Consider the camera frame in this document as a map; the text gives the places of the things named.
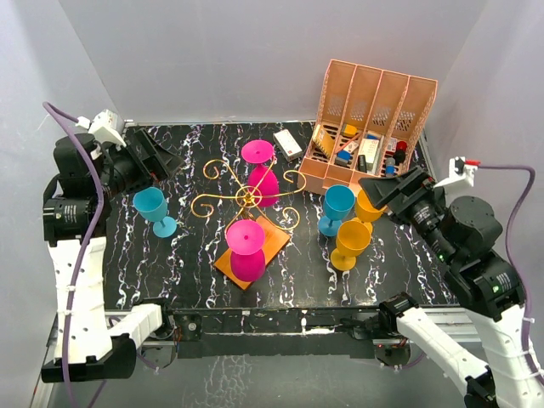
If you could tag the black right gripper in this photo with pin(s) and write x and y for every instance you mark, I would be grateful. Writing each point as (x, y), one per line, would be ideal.
(393, 190)

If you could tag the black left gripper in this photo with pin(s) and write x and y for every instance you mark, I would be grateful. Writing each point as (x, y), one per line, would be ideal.
(160, 162)

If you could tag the yellow wine glass front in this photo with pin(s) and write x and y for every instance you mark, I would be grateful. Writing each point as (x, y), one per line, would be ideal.
(365, 212)

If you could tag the yellow wine glass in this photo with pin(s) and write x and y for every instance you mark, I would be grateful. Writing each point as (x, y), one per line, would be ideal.
(365, 212)
(352, 239)

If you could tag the light blue wine glass back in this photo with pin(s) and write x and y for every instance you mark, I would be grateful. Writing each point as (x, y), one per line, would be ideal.
(151, 204)

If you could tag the blue wine glass front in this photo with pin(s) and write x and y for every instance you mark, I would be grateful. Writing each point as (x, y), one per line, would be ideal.
(337, 204)

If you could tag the yellow wine glass back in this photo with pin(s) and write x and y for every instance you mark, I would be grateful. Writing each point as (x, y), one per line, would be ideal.
(352, 239)

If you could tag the magenta wine glass back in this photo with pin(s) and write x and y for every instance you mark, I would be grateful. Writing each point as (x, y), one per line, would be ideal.
(261, 153)

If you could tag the magenta wine glass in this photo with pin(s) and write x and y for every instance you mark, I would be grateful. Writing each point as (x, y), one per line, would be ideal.
(246, 239)
(261, 153)

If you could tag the magenta wine glass front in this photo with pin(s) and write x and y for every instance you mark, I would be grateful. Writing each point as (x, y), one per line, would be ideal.
(246, 239)

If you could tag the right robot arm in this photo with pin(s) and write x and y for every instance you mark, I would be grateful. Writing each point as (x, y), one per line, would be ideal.
(462, 234)

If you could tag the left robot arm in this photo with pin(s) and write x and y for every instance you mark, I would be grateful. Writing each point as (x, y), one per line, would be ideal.
(76, 207)

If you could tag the wooden rack base board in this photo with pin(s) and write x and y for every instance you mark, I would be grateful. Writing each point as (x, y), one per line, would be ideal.
(275, 240)

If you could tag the white carton in organizer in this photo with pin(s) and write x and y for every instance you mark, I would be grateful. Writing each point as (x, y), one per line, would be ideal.
(368, 154)

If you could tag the orange block in organizer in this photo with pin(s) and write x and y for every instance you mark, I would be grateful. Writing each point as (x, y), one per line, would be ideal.
(349, 131)

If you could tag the pink desk file organizer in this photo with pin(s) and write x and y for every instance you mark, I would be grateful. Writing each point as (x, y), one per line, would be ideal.
(388, 104)

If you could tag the white small box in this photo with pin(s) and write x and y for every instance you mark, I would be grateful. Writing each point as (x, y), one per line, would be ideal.
(288, 146)

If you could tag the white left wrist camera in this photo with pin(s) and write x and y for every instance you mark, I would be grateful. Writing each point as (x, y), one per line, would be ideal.
(107, 126)

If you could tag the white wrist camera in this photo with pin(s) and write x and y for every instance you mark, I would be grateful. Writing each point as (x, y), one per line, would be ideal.
(461, 172)
(107, 126)

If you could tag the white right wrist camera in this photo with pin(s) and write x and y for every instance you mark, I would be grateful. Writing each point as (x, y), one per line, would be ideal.
(461, 172)

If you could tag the gold wire wine glass rack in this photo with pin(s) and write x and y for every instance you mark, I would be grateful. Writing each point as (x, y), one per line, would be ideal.
(247, 197)

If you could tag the black mounting rail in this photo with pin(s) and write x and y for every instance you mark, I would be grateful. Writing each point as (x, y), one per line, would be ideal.
(266, 332)

